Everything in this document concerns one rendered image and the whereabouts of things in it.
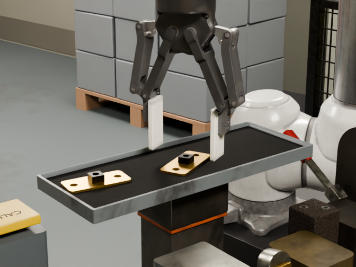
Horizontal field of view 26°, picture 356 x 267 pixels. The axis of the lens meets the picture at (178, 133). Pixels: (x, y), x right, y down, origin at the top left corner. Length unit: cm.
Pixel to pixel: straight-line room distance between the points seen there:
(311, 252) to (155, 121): 27
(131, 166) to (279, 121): 62
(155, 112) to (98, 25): 399
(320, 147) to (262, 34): 323
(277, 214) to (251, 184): 9
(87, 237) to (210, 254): 257
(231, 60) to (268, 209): 76
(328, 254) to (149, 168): 26
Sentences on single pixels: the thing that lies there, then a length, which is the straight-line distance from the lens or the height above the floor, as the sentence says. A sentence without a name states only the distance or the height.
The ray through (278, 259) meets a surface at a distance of 93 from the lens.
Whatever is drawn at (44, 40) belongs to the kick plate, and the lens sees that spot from 711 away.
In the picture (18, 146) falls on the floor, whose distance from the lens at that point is 465.
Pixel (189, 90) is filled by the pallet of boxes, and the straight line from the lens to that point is 453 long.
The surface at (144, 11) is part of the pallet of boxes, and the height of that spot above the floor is 74.
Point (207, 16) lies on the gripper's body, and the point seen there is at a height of 136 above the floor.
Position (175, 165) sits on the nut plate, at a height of 116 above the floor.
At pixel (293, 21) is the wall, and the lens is 523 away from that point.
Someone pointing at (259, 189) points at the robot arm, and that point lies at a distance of 165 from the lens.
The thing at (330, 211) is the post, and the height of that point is 110.
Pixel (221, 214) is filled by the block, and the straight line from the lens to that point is 107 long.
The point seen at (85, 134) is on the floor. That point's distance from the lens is 479.
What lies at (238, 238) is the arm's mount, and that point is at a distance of 164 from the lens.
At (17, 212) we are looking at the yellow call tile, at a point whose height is 116.
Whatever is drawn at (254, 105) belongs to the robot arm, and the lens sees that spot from 161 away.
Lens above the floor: 153
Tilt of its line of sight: 19 degrees down
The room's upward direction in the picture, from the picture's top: straight up
